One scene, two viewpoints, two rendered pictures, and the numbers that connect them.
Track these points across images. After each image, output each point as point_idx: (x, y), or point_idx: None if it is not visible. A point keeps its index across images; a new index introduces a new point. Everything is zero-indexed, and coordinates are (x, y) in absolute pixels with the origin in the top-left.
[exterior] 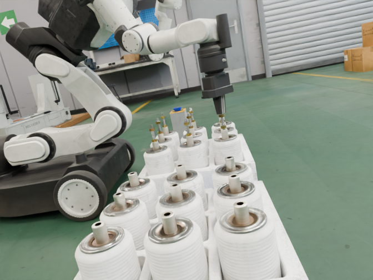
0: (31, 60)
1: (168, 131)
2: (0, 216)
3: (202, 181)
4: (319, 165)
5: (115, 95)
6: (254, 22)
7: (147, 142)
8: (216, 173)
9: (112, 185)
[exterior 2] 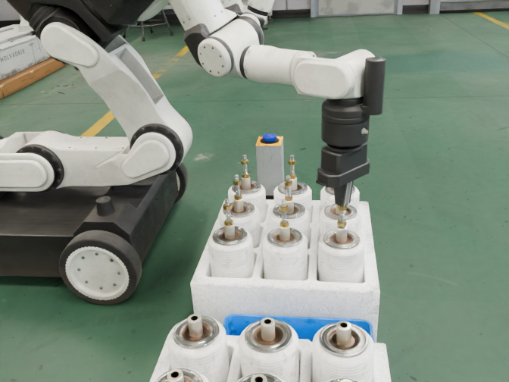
0: (34, 28)
1: (250, 186)
2: None
3: (298, 348)
4: (479, 273)
5: None
6: None
7: (207, 139)
8: (320, 343)
9: (150, 246)
